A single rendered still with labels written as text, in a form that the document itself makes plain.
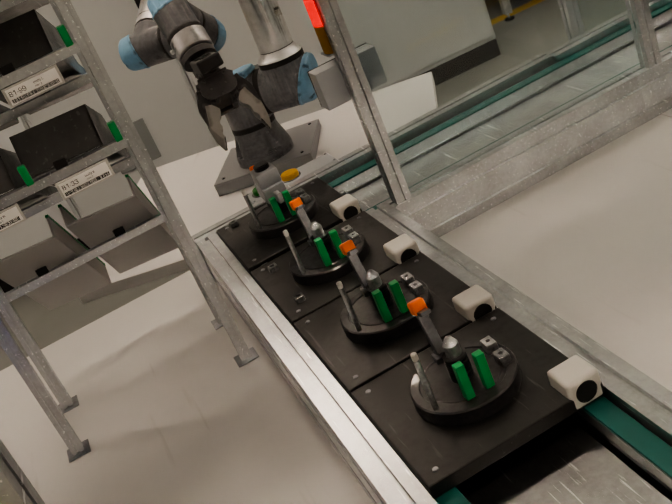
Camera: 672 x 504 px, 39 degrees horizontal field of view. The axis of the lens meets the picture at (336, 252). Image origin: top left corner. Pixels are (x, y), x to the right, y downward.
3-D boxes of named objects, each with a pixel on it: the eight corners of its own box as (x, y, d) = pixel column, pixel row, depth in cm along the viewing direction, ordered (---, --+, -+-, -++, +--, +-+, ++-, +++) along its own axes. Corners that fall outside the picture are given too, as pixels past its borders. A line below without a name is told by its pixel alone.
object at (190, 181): (148, 180, 283) (143, 171, 282) (434, 80, 264) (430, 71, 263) (82, 304, 222) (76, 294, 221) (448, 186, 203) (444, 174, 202)
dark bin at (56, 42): (29, 115, 170) (12, 77, 169) (96, 85, 170) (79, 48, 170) (-26, 89, 142) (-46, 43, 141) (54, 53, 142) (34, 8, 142)
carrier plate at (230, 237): (219, 238, 193) (215, 229, 192) (321, 184, 198) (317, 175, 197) (252, 277, 172) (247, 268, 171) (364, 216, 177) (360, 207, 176)
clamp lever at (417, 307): (432, 355, 122) (405, 303, 122) (445, 347, 123) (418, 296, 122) (440, 357, 119) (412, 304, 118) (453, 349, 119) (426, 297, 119)
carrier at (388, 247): (254, 280, 171) (226, 222, 165) (368, 219, 175) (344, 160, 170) (296, 332, 150) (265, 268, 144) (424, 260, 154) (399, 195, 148)
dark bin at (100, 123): (72, 190, 177) (56, 154, 176) (136, 162, 177) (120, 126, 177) (28, 180, 149) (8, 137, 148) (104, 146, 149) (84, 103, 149)
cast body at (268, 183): (259, 196, 184) (245, 165, 181) (279, 186, 185) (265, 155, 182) (272, 208, 177) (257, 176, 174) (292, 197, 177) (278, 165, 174)
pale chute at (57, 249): (50, 310, 184) (43, 290, 186) (112, 283, 185) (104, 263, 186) (-17, 269, 158) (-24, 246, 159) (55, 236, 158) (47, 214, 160)
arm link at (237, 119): (238, 118, 248) (217, 70, 242) (284, 104, 243) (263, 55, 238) (224, 135, 238) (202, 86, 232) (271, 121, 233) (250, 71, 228)
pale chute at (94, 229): (119, 274, 187) (112, 254, 188) (180, 247, 187) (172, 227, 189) (65, 227, 160) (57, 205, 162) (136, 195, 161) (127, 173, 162)
